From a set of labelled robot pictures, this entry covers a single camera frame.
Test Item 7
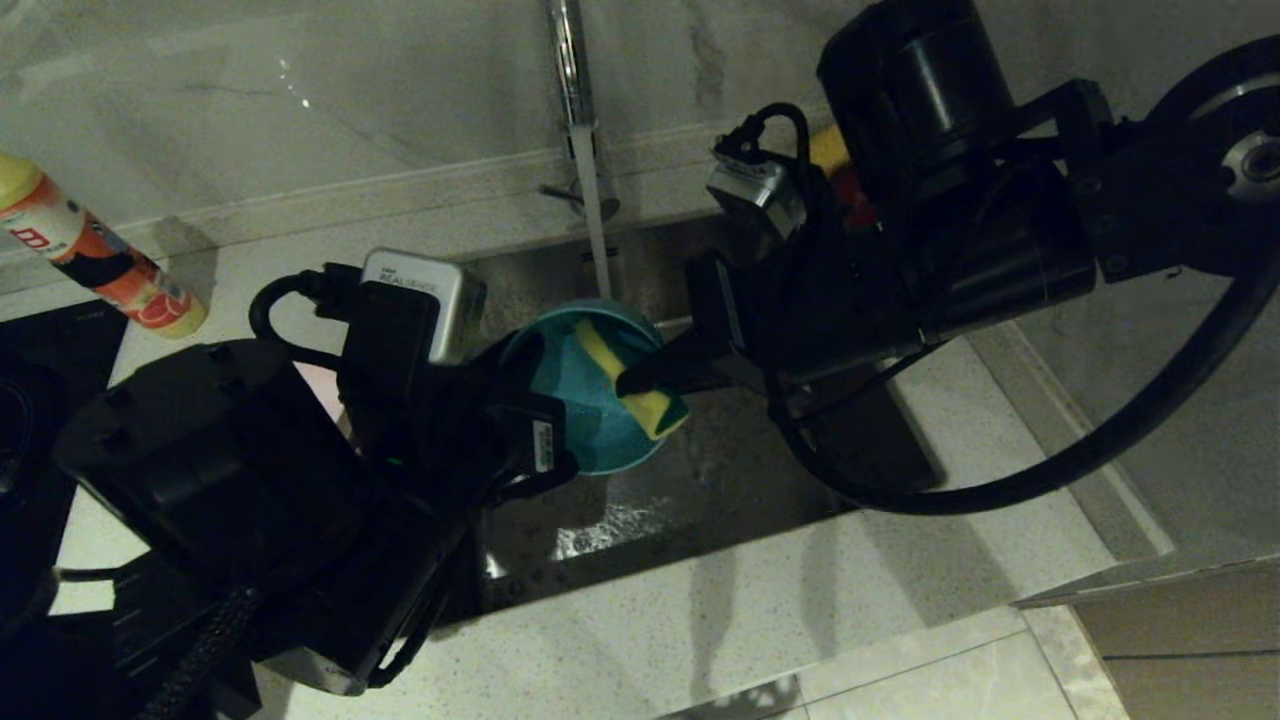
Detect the pink plastic bowl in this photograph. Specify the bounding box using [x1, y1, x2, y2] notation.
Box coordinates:
[295, 360, 346, 426]

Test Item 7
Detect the yellow green sponge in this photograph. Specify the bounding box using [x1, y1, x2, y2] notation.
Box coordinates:
[573, 318, 691, 442]

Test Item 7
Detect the dark red apple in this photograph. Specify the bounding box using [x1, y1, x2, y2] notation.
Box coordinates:
[835, 165, 876, 229]

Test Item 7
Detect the yellow pear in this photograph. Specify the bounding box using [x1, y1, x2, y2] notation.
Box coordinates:
[808, 122, 853, 173]

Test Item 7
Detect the blue plastic bowl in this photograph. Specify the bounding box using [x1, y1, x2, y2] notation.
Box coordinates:
[497, 298, 669, 477]

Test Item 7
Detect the orange dish soap bottle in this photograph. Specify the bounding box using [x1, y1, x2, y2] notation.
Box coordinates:
[0, 153, 209, 341]

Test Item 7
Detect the stainless steel sink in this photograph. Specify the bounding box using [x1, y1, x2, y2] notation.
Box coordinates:
[440, 205, 943, 626]

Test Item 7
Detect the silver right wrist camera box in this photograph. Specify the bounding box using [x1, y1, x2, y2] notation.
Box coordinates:
[705, 140, 809, 243]

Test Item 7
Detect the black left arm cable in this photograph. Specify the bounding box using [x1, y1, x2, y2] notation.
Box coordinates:
[248, 265, 363, 373]

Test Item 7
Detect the chrome faucet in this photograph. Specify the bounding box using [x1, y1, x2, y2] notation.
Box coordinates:
[540, 0, 623, 223]

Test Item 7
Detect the black induction cooktop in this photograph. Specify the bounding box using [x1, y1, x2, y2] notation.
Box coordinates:
[0, 300, 131, 561]

